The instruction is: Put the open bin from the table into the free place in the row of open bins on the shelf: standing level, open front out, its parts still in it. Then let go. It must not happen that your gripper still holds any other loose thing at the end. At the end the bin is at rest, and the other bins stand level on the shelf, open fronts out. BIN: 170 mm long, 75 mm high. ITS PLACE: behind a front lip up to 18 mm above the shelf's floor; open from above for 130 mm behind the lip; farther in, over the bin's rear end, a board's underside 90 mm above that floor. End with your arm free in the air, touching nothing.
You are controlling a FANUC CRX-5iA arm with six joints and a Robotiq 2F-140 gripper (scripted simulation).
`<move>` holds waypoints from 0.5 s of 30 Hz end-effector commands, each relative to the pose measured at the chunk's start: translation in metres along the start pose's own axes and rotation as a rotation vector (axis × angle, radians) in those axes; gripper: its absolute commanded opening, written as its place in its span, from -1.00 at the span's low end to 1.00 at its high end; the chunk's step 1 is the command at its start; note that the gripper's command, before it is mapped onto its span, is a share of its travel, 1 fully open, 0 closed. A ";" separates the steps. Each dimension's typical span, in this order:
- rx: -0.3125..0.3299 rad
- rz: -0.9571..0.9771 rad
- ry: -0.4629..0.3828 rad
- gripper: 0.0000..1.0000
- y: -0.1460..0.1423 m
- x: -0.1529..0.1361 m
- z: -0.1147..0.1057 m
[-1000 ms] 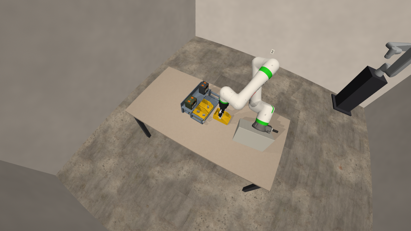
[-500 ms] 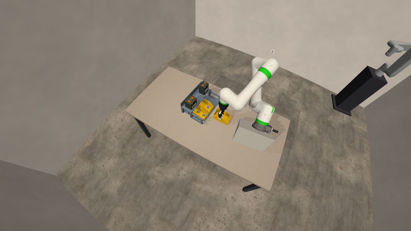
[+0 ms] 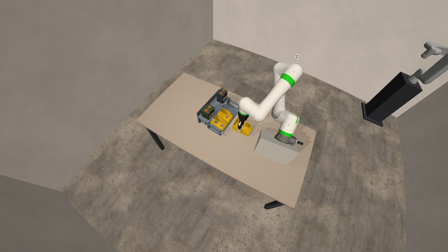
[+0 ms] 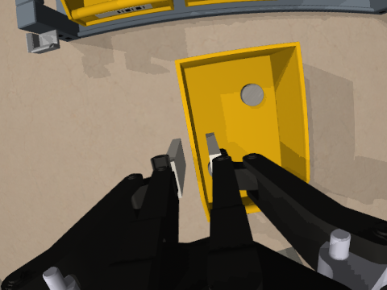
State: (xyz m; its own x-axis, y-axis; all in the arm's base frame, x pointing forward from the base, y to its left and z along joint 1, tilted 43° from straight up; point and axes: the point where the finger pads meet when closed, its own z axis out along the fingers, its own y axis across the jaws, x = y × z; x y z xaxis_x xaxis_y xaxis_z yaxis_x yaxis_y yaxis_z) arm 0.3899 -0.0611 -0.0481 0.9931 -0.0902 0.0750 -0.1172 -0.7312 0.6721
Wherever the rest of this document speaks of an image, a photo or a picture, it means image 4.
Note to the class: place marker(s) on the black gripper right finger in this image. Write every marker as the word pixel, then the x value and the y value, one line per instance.
pixel 343 244

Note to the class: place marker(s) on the dark grey metal shelf rack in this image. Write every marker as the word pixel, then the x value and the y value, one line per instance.
pixel 34 16

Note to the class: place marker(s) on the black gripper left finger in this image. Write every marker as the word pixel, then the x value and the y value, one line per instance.
pixel 89 248

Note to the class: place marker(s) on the yellow bin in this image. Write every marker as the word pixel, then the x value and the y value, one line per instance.
pixel 277 128
pixel 207 2
pixel 90 12

